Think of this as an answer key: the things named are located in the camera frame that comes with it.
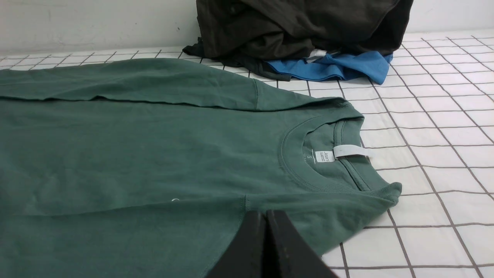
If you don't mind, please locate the dark grey-brown garment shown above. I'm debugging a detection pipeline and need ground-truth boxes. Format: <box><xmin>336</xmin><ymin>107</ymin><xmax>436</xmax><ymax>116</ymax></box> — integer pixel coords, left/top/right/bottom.
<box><xmin>196</xmin><ymin>0</ymin><xmax>413</xmax><ymax>60</ymax></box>

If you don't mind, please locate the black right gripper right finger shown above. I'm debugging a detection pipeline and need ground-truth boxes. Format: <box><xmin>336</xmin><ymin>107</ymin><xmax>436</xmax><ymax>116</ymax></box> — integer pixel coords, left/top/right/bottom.
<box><xmin>265</xmin><ymin>210</ymin><xmax>337</xmax><ymax>278</ymax></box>

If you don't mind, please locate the blue garment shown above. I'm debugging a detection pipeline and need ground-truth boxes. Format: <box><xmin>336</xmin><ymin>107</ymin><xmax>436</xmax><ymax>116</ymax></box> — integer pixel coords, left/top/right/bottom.
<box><xmin>267</xmin><ymin>51</ymin><xmax>393</xmax><ymax>85</ymax></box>

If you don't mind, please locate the green long-sleeve top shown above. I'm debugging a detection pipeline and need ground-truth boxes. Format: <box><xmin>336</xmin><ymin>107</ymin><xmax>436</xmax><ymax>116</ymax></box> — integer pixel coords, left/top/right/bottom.
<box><xmin>0</xmin><ymin>59</ymin><xmax>402</xmax><ymax>278</ymax></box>

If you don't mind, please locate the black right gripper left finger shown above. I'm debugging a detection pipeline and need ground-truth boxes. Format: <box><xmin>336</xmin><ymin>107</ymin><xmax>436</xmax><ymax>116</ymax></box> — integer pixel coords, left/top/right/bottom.
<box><xmin>206</xmin><ymin>211</ymin><xmax>266</xmax><ymax>278</ymax></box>

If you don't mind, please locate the white grid-pattern table cloth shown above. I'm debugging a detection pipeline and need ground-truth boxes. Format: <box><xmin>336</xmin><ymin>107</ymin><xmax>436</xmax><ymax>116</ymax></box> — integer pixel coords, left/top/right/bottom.
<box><xmin>1</xmin><ymin>31</ymin><xmax>493</xmax><ymax>278</ymax></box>

